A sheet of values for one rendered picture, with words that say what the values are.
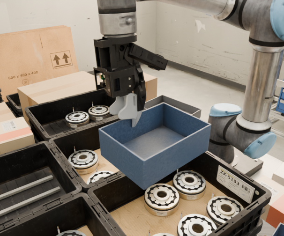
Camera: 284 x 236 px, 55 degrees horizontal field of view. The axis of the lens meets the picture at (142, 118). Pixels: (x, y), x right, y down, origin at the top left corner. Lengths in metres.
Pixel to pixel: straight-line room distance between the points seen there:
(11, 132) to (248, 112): 0.83
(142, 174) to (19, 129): 0.68
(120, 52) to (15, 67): 3.04
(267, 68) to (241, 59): 2.93
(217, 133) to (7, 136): 0.77
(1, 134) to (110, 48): 0.65
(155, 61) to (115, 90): 0.12
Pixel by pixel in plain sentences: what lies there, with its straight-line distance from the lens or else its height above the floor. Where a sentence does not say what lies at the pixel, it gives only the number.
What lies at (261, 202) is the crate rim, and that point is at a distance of 0.78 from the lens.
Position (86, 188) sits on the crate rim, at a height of 0.93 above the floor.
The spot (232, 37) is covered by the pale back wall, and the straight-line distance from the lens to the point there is 3.86.
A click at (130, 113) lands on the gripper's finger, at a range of 0.61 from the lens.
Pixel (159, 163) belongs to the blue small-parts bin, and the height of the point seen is 1.12.
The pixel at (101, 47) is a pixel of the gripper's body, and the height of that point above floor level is 1.31.
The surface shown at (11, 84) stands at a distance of 3.56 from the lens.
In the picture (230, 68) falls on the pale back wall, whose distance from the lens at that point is 3.93.
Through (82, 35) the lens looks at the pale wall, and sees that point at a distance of 4.05.
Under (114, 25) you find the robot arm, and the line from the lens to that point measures 0.54.
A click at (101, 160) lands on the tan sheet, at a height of 0.83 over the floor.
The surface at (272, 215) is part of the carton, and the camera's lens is 1.03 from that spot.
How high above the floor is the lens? 1.45
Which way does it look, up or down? 29 degrees down
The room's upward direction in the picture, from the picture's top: straight up
